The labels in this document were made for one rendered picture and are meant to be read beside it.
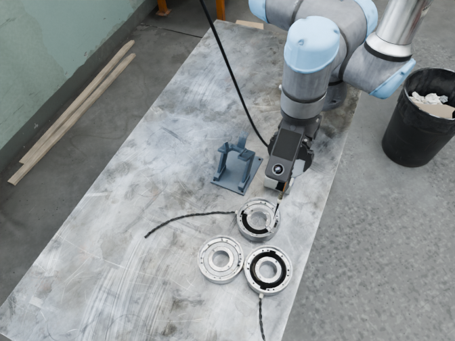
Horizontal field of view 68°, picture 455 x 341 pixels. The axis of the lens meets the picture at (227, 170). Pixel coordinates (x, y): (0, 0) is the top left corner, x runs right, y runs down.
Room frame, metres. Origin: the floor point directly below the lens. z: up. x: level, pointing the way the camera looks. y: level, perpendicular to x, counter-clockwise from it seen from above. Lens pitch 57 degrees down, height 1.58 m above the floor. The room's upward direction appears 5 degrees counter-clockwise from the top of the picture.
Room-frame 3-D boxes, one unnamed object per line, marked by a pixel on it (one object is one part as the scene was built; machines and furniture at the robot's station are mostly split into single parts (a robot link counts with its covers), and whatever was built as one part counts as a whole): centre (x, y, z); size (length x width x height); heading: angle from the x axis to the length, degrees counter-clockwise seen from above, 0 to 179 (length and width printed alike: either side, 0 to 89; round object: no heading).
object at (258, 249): (0.22, -0.07, 0.82); 0.10 x 0.10 x 0.04
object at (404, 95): (1.08, -1.02, 0.21); 0.34 x 0.34 x 0.43
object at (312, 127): (0.43, -0.15, 1.07); 0.09 x 0.08 x 0.12; 149
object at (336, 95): (0.77, -0.32, 0.85); 0.15 x 0.15 x 0.10
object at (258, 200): (0.35, -0.06, 0.82); 0.10 x 0.10 x 0.04
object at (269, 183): (0.47, -0.14, 0.82); 0.08 x 0.07 x 0.05; 151
